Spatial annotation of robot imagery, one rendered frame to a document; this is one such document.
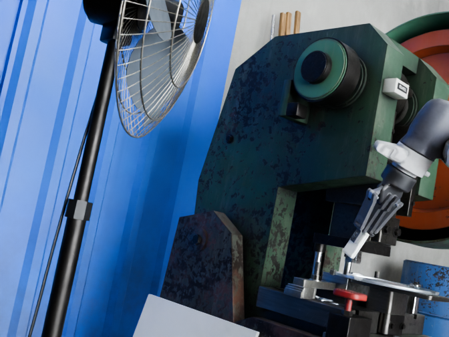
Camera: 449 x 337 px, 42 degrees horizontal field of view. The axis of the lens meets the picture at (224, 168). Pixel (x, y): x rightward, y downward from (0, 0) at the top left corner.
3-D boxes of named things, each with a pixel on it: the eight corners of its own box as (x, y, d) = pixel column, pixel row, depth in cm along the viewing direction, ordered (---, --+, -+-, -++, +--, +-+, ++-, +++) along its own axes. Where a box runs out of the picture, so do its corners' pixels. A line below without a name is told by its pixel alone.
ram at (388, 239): (404, 249, 175) (419, 152, 178) (378, 243, 165) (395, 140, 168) (355, 241, 187) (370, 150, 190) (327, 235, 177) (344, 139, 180)
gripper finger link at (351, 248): (367, 234, 138) (366, 233, 137) (352, 258, 139) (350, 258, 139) (359, 227, 140) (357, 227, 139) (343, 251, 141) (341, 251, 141)
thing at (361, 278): (315, 271, 169) (315, 268, 169) (369, 279, 189) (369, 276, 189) (406, 291, 148) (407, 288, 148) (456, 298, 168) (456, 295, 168)
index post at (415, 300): (417, 314, 180) (422, 283, 181) (413, 313, 178) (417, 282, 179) (409, 311, 182) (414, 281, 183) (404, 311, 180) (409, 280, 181)
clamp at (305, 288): (336, 301, 169) (342, 265, 170) (300, 298, 158) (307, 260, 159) (319, 297, 173) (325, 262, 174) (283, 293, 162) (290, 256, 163)
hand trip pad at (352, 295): (365, 327, 137) (370, 295, 138) (350, 327, 133) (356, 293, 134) (340, 320, 142) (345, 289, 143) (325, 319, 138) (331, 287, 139)
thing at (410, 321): (423, 335, 181) (425, 315, 181) (339, 332, 150) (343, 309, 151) (341, 311, 203) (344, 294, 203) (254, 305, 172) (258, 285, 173)
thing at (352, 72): (363, 125, 162) (376, 48, 165) (339, 114, 155) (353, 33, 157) (300, 125, 179) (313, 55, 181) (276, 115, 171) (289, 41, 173)
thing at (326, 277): (373, 295, 179) (375, 281, 179) (345, 293, 169) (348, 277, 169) (348, 289, 185) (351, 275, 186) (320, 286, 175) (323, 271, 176)
